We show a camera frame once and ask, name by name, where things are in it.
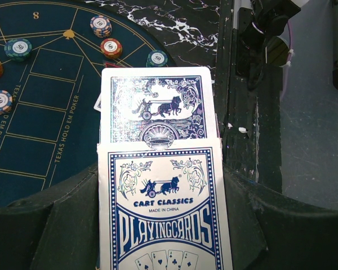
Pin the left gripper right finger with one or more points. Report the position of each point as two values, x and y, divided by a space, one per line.
271 231

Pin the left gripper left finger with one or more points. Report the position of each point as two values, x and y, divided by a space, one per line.
57 228

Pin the blue playing card deck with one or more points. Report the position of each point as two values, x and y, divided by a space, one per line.
163 209

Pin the white-blue poker chip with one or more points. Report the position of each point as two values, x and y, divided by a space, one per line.
5 102
101 26

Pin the blue-backed playing cards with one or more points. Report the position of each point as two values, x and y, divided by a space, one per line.
156 105

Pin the green poker chip stack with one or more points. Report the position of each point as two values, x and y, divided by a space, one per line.
157 59

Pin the round blue poker mat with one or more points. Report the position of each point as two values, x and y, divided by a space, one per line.
52 130

